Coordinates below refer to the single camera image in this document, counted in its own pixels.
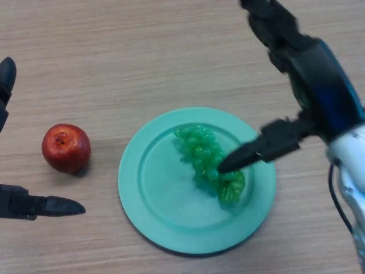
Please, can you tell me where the red apple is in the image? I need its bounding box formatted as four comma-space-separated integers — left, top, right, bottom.
41, 123, 92, 175

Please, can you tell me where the green grapes bunch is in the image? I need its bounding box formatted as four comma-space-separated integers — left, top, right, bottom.
173, 123, 246, 206

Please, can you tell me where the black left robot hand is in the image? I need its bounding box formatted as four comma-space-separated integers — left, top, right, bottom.
0, 56, 86, 220

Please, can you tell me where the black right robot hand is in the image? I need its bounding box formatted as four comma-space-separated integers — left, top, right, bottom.
218, 0, 365, 174

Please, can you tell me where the green round plate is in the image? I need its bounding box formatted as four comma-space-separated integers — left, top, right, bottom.
117, 107, 277, 255

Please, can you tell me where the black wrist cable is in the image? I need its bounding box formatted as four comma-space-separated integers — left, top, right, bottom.
328, 164, 354, 232

